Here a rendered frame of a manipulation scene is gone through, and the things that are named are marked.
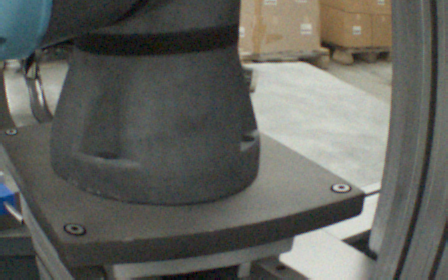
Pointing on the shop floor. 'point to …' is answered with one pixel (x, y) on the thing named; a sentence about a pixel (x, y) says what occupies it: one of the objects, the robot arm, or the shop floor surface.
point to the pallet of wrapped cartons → (281, 24)
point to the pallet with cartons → (356, 21)
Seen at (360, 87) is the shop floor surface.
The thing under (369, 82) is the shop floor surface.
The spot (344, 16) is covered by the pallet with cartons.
